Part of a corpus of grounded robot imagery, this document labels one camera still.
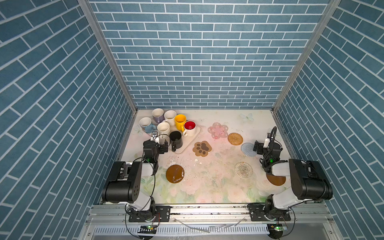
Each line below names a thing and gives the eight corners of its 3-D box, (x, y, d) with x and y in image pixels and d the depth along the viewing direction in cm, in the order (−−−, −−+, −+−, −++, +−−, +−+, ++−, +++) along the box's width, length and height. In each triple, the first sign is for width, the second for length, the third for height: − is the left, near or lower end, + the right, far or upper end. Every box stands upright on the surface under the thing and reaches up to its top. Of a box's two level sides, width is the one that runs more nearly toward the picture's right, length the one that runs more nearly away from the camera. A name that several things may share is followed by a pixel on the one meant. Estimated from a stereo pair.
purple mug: (157, 127, 110) (155, 120, 104) (152, 116, 116) (150, 110, 111) (168, 122, 112) (166, 116, 107) (162, 112, 119) (160, 106, 114)
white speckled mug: (164, 128, 110) (162, 120, 104) (166, 117, 117) (165, 110, 111) (175, 128, 110) (174, 120, 104) (177, 117, 117) (176, 110, 111)
